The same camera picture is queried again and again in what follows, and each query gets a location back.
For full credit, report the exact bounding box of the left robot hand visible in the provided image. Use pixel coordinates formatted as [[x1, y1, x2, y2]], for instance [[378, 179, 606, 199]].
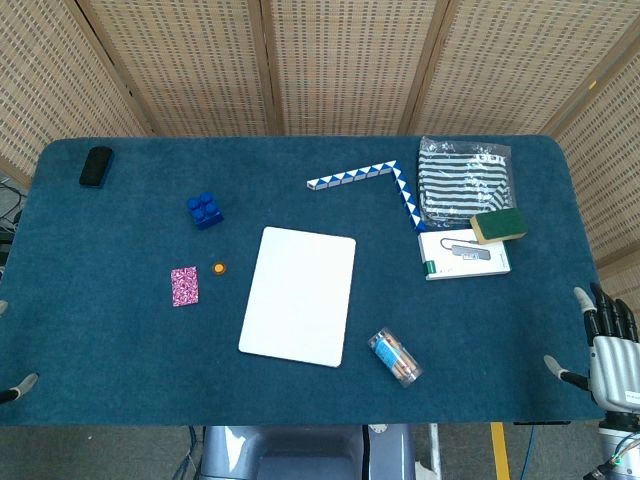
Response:
[[0, 298, 40, 405]]

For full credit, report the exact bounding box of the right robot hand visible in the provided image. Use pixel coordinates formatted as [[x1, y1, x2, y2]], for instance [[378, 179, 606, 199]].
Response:
[[543, 282, 640, 414]]

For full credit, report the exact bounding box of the pink patterned card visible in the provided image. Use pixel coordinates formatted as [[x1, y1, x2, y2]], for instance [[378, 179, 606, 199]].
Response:
[[170, 265, 200, 308]]

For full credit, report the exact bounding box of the black oval device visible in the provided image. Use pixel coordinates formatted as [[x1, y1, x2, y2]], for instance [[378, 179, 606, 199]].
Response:
[[78, 145, 115, 190]]

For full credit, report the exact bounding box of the white rectangular board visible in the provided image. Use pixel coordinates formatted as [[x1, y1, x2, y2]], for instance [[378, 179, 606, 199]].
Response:
[[237, 225, 358, 369]]

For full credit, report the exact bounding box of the yellow floor tape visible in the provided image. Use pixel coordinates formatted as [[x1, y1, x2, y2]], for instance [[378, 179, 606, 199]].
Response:
[[489, 422, 512, 480]]

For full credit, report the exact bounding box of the green yellow sponge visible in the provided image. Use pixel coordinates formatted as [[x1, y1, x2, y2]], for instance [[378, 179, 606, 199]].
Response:
[[469, 207, 529, 246]]

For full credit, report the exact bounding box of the white USB hub box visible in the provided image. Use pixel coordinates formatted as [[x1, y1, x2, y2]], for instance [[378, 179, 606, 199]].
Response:
[[417, 228, 513, 282]]

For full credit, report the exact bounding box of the clear tube of coloured pencils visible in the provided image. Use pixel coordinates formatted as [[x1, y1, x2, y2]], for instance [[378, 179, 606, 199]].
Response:
[[367, 327, 424, 389]]

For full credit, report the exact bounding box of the striped cloth in plastic bag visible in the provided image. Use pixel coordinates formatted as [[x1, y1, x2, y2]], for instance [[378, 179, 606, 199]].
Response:
[[417, 135, 516, 229]]

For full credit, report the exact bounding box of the blue toy building block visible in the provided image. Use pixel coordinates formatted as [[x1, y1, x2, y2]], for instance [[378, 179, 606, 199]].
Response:
[[186, 191, 225, 232]]

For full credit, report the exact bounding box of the blue white snake puzzle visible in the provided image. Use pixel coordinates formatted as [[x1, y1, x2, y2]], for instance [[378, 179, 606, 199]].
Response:
[[306, 159, 427, 235]]

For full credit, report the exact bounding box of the grey robot torso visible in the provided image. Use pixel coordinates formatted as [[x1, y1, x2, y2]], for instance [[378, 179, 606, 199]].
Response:
[[199, 424, 417, 480]]

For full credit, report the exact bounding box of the blue felt table cover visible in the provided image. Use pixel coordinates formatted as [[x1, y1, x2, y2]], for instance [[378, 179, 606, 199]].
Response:
[[0, 133, 607, 428]]

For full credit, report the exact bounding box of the bamboo folding screen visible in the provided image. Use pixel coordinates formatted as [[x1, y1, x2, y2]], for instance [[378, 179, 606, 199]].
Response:
[[0, 0, 640, 301]]

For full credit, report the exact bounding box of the blue floor cable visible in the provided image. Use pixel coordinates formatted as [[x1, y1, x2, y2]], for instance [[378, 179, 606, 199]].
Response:
[[518, 424, 540, 480]]

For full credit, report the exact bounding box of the black cable bundle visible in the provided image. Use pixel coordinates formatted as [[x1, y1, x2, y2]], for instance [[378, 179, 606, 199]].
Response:
[[0, 177, 26, 254]]

